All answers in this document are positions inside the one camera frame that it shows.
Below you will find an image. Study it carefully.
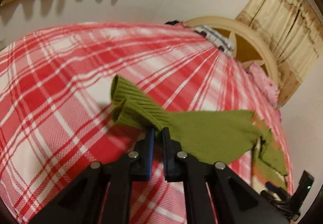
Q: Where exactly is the grey white patterned pillow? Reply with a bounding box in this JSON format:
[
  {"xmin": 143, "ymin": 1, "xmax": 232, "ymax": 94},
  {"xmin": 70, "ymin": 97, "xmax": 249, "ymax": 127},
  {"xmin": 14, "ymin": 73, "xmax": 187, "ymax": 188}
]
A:
[{"xmin": 193, "ymin": 25, "xmax": 237, "ymax": 58}]

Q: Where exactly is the pink folded blanket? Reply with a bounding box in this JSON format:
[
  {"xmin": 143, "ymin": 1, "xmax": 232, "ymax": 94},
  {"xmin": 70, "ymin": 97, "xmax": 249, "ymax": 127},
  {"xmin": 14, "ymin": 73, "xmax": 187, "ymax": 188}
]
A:
[{"xmin": 246, "ymin": 62, "xmax": 281, "ymax": 122}]

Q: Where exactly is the green orange striped sweater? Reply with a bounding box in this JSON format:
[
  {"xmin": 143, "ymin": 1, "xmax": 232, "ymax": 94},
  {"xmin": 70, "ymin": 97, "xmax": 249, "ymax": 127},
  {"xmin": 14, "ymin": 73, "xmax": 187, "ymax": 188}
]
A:
[{"xmin": 111, "ymin": 75, "xmax": 288, "ymax": 189}]

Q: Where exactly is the cream wooden headboard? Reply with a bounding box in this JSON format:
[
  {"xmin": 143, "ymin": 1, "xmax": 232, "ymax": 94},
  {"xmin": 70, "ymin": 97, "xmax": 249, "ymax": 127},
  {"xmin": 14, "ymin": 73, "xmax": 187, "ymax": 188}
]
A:
[{"xmin": 185, "ymin": 16, "xmax": 279, "ymax": 86}]

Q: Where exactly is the red white plaid bedsheet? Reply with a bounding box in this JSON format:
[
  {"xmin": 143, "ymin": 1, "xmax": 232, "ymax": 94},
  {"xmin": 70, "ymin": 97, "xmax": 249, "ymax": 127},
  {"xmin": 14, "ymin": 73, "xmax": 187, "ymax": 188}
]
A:
[{"xmin": 1, "ymin": 23, "xmax": 289, "ymax": 223}]

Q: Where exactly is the beige patterned curtain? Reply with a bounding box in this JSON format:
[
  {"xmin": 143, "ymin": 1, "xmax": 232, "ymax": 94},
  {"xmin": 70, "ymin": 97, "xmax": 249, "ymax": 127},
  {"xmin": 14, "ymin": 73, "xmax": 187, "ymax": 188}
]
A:
[{"xmin": 236, "ymin": 0, "xmax": 322, "ymax": 106}]

